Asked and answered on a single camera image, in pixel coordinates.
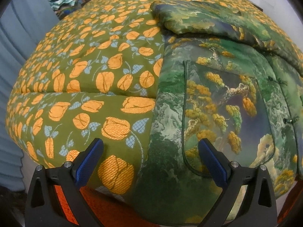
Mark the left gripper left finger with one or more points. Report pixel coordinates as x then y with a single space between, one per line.
43 207

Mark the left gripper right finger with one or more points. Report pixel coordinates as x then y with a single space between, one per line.
258 207

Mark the green landscape print padded jacket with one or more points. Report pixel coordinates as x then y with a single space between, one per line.
232 79

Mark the orange fleece blanket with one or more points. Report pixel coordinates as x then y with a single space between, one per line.
111 212

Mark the green quilt with orange flowers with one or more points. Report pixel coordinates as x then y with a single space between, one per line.
96 74

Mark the white wardrobe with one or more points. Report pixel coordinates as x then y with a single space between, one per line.
282 13

